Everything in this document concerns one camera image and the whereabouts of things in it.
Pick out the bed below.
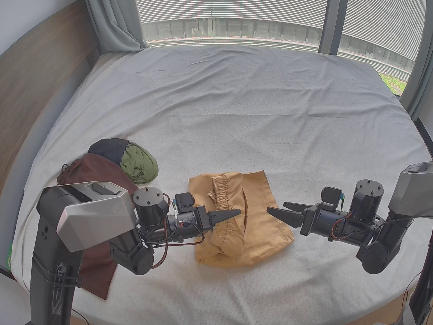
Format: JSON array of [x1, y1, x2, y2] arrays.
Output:
[[0, 0, 433, 325]]

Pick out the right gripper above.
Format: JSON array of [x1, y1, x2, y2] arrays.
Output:
[[267, 201, 351, 239]]

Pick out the grey-green curtain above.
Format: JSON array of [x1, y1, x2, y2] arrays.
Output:
[[408, 29, 433, 123], [80, 0, 149, 54]]

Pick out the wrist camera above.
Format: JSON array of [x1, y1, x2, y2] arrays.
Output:
[[320, 186, 346, 211], [173, 192, 197, 215]]

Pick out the brown garment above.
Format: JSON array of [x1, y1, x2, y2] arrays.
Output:
[[56, 153, 139, 300]]

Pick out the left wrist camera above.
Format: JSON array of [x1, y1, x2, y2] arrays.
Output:
[[173, 192, 197, 215]]

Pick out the tan shorts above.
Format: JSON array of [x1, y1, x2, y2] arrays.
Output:
[[188, 170, 295, 268]]

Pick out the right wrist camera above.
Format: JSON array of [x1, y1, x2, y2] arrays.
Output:
[[320, 186, 346, 211]]

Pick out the green garment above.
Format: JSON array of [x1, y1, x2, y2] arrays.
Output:
[[120, 142, 159, 185]]

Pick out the black garment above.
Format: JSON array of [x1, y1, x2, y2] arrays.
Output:
[[89, 137, 131, 165]]

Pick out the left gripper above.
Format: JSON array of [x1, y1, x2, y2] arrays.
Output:
[[168, 205, 214, 245]]

